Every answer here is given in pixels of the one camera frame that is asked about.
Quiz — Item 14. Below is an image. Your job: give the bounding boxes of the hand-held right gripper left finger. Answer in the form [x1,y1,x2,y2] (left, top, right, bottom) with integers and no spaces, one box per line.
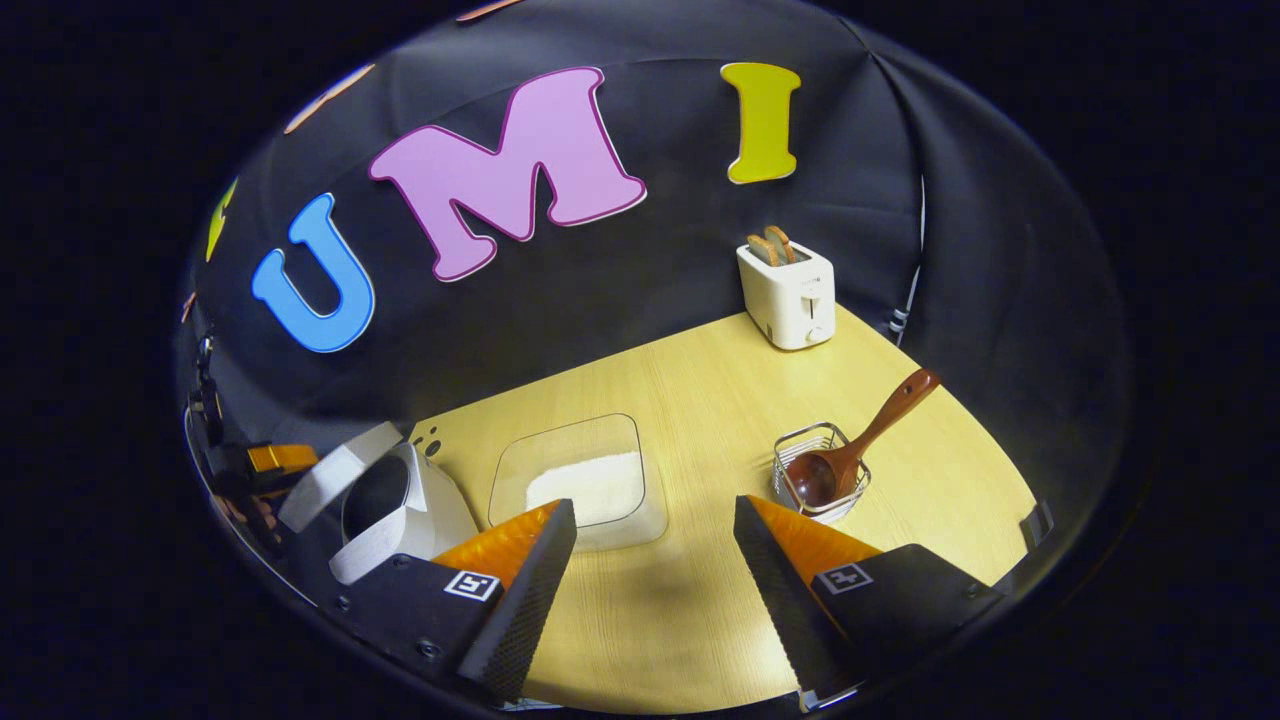
[320,500,579,706]

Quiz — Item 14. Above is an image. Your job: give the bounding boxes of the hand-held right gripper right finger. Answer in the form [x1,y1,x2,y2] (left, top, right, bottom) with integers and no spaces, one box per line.
[733,495,1006,701]

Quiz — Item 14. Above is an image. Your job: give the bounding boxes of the white rice cooker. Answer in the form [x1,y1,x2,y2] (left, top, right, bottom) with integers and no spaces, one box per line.
[278,420,479,586]

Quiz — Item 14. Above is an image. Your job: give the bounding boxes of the white rice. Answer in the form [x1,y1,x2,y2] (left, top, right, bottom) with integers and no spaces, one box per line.
[525,452,646,528]

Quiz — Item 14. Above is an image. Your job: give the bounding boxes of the metal wire chopstick holder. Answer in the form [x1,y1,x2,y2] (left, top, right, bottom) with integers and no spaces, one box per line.
[772,422,871,523]

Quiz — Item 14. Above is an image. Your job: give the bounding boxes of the brown wooden spoon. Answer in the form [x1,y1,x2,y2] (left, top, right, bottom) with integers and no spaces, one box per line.
[787,368,941,509]

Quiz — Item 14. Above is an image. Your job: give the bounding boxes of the clear plastic container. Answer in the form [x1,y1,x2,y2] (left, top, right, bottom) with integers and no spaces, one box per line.
[488,413,669,553]

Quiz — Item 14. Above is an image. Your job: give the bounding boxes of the white toaster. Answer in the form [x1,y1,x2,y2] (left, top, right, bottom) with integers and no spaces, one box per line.
[737,240,836,351]

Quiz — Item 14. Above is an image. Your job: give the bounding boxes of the black backdrop cloth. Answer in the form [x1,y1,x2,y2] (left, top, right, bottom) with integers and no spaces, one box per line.
[175,0,1131,621]

